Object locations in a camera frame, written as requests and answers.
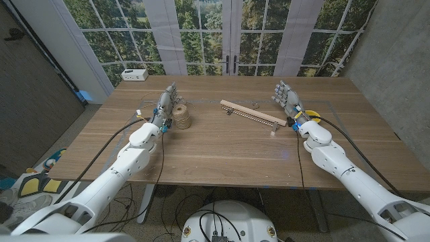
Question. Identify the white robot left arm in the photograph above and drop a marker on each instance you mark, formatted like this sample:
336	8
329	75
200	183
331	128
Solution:
111	178

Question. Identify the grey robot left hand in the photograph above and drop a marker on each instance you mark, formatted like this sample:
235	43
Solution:
164	104

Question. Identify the beige twine spool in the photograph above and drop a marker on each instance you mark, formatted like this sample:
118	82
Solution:
182	117

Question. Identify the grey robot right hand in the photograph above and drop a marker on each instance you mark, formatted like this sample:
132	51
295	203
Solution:
291	101

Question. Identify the forest window printed backdrop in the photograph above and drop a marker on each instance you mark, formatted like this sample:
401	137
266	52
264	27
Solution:
201	33

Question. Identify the black round grille object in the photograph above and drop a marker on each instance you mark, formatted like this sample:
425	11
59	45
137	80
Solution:
164	191

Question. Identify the white metal table leg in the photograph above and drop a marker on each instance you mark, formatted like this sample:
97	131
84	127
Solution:
146	205

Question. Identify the small blue object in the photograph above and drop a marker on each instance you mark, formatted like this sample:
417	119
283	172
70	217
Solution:
84	95

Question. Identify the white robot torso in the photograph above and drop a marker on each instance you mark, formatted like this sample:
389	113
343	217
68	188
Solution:
235	222

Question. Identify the wooden hanger with metal clips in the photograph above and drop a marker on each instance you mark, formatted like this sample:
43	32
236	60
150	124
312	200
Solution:
248	110

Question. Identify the colourful slipper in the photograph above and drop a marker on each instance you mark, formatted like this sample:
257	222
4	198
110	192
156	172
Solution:
53	160

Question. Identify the grey sneaker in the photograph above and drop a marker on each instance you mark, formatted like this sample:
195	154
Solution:
30	206

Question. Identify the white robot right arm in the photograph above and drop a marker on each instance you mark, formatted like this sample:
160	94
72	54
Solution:
352	181

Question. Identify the yellow and black pad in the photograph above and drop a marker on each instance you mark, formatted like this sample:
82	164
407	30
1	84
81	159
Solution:
53	186
30	186

